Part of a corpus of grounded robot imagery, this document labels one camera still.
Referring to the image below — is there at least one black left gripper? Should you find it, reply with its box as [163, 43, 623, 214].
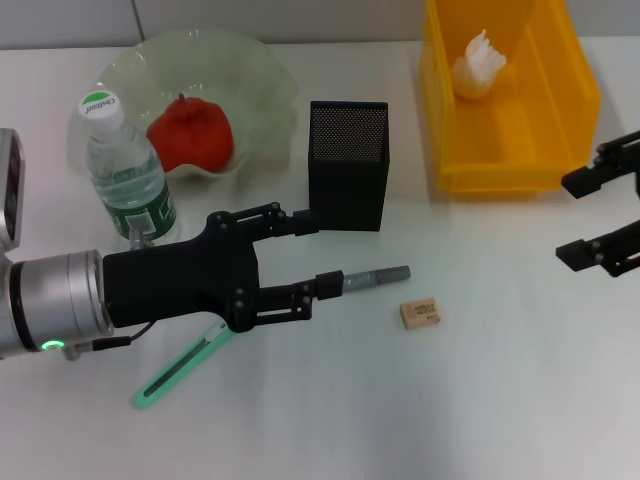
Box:
[101, 201, 345, 335]

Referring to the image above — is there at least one white paper ball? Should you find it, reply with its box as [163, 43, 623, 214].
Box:
[452, 28, 509, 100]

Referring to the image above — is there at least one red apple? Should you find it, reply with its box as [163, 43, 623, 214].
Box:
[146, 93, 235, 176]

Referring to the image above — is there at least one clear plastic water bottle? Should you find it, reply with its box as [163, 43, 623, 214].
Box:
[77, 90, 180, 246]

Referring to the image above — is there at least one grey pen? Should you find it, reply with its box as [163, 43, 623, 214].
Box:
[342, 266, 412, 292]

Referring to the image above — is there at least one black mesh pen holder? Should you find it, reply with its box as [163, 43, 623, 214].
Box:
[308, 100, 390, 232]

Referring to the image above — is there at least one tan eraser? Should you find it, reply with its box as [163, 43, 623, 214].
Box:
[399, 298, 442, 331]

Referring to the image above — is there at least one green glass fruit plate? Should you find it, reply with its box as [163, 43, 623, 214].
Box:
[67, 29, 297, 184]

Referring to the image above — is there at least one green utility knife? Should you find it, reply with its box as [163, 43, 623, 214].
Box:
[132, 322, 234, 411]

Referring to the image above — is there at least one yellow plastic bin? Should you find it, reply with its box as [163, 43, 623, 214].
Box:
[418, 0, 601, 194]

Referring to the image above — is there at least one left gripper metal connector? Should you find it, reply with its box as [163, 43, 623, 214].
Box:
[127, 227, 154, 251]

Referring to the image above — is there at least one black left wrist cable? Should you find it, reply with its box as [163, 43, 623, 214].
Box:
[62, 322, 156, 362]

